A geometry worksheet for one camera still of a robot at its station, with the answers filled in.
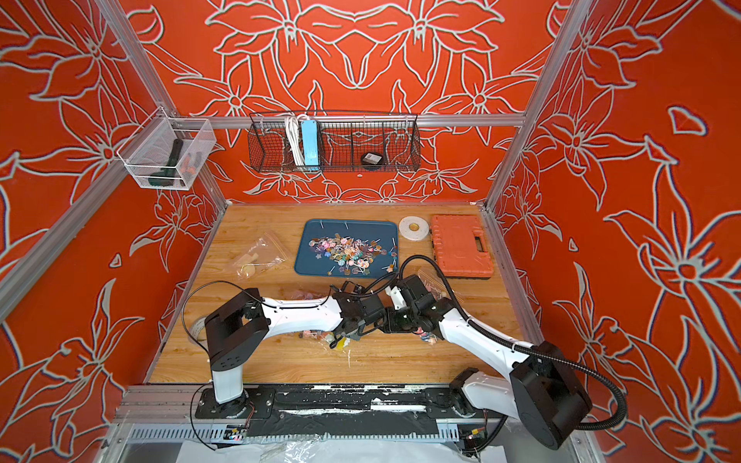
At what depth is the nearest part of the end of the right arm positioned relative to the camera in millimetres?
610

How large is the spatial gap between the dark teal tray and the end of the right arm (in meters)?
0.24

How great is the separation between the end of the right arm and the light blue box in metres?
0.48

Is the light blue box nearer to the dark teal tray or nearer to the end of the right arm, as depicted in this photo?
the dark teal tray

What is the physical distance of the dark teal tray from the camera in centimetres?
100

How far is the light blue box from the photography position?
2.96 feet
